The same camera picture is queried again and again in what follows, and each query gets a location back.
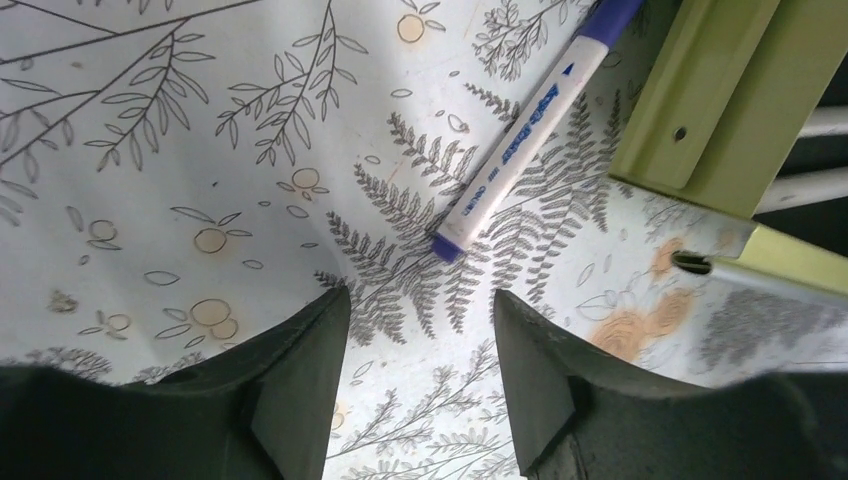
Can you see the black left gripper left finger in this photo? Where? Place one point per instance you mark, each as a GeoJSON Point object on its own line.
{"type": "Point", "coordinates": [261, 410]}

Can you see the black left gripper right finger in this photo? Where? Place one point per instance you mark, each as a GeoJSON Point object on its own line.
{"type": "Point", "coordinates": [577, 412]}

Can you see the yellow-green drawer cabinet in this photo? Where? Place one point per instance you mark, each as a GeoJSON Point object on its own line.
{"type": "Point", "coordinates": [730, 90]}

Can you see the blue cap whiteboard marker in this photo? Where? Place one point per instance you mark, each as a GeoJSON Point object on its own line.
{"type": "Point", "coordinates": [565, 82]}

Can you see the red whiteboard marker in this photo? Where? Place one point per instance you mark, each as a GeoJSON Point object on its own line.
{"type": "Point", "coordinates": [804, 189]}

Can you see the floral table mat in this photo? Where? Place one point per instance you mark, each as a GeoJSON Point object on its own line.
{"type": "Point", "coordinates": [178, 177]}

